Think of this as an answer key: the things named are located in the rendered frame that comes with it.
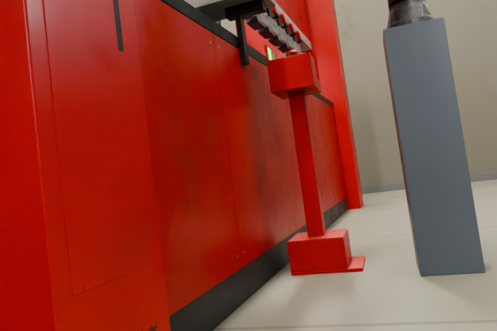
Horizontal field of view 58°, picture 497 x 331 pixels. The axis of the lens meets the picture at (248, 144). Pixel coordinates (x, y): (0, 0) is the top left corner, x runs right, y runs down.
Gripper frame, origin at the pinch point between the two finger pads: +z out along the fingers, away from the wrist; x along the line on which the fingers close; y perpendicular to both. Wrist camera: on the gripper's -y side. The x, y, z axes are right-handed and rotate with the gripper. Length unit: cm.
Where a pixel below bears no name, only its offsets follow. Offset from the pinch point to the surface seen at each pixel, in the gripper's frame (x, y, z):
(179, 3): 47.0, -13.3, 8.7
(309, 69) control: -3.0, -40.5, 3.2
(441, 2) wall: -375, -30, -153
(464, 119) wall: -375, -118, -57
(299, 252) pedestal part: -3, -73, 60
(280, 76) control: -2.7, -32.8, 10.6
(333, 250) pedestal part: -3, -82, 52
